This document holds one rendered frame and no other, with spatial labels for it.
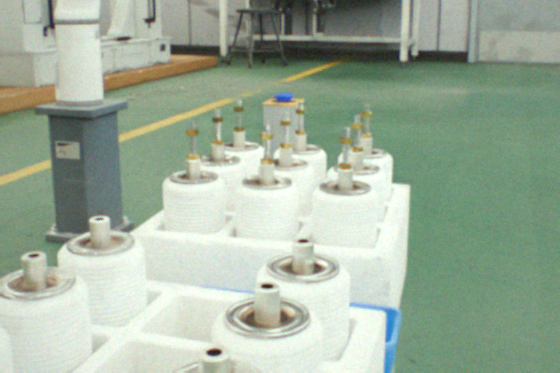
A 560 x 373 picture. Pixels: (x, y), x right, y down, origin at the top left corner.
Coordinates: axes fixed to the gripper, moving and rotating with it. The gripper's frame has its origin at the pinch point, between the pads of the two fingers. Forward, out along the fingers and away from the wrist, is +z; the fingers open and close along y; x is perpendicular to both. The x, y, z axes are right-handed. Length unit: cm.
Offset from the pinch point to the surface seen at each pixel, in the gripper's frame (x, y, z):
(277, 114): 8.5, -13.3, 17.8
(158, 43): 210, -300, 24
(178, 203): -30.9, 1.7, 24.6
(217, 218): -26.0, 5.0, 27.4
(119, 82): 153, -269, 44
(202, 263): -31.5, 7.3, 32.5
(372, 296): -20.2, 29.4, 34.9
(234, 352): -59, 41, 23
